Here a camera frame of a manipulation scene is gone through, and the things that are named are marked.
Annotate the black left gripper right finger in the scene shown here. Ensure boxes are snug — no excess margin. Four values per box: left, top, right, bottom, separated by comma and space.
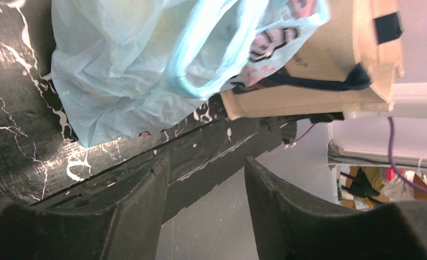
244, 157, 427, 259

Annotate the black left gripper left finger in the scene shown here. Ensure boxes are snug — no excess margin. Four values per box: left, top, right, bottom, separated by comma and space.
0, 156, 170, 259

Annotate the light blue plastic bag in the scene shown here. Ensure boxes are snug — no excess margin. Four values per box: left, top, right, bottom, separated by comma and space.
51, 1, 331, 147

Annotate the beige canvas tote bag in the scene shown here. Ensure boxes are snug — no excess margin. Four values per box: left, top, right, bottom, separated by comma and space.
221, 1, 404, 120

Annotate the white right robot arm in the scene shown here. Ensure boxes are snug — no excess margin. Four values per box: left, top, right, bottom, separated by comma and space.
332, 83, 427, 159

